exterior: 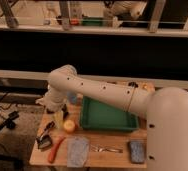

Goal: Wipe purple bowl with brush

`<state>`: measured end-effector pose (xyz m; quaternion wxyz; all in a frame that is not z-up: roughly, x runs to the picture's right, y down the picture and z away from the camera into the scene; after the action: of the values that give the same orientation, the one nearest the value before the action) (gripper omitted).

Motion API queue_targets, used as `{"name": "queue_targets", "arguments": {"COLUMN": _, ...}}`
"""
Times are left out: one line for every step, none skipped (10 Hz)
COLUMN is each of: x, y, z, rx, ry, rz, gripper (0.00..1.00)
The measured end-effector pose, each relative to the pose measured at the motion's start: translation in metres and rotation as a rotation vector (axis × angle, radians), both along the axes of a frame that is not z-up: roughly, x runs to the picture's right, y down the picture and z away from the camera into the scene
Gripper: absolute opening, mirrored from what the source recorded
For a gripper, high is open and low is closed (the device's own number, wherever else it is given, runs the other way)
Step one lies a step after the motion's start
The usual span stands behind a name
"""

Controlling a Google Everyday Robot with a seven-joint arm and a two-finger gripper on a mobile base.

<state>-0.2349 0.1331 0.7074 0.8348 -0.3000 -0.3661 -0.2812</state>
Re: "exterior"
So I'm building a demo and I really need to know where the black handled brush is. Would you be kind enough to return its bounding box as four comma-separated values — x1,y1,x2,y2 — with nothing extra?
43,104,70,133

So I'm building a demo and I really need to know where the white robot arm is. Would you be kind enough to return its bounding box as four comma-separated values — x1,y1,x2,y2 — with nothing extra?
37,65,188,171

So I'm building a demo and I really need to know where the yellow apple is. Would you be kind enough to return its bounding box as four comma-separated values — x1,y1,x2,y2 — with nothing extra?
63,120,76,133

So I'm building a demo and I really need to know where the blue translucent cup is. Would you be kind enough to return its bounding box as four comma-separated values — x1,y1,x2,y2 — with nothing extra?
67,92,78,105

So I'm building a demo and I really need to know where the green plastic tray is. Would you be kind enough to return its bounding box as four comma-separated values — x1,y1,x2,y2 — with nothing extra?
79,97,139,132

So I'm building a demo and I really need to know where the grey blue cloth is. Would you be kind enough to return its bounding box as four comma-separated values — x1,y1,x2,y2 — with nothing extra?
67,137,89,168

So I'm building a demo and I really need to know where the black tripod stand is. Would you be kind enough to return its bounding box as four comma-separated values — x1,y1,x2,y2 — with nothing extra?
0,93,25,168

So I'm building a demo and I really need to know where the silver fork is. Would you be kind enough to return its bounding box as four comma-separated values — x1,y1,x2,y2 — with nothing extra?
91,145,123,153

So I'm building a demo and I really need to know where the small dark round object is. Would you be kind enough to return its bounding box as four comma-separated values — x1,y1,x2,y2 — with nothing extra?
128,82,138,88

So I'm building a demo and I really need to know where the blue sponge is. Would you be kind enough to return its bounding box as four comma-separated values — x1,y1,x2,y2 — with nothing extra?
128,140,145,164

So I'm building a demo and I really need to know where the green background box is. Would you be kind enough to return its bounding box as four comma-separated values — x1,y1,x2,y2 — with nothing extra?
82,17,103,26

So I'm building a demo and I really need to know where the person in background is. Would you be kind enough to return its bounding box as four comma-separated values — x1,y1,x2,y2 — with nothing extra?
103,0,147,27

